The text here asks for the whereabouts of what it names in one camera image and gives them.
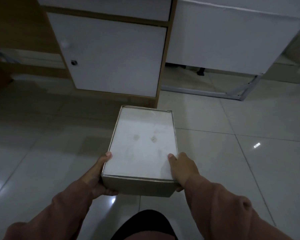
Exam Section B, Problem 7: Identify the white-topped cardboard box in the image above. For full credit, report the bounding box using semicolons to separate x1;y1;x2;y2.
101;105;178;198

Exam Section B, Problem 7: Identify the person's right forearm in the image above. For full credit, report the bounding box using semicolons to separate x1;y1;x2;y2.
183;172;298;240

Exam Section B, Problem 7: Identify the white desk panel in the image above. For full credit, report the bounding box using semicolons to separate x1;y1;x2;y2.
166;0;300;75

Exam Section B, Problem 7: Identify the white cabinet drawer front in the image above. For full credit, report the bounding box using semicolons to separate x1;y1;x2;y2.
36;0;172;22

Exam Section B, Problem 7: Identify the white cabinet door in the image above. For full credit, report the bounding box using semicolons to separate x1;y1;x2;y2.
46;12;167;98

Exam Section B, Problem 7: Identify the white metal desk frame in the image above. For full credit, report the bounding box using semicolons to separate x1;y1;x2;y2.
161;22;300;101

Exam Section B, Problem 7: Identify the person's dark trouser leg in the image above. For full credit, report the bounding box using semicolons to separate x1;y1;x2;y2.
110;209;179;240

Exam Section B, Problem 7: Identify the person's left hand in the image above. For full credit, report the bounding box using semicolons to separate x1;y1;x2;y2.
80;151;119;200

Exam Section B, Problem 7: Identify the person's right hand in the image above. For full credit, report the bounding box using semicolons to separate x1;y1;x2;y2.
167;152;201;193

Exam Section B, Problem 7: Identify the person's left forearm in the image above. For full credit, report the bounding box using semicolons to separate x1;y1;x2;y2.
2;178;100;240

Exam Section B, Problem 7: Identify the wooden cabinet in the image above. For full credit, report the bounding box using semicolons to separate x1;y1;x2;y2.
0;0;178;108

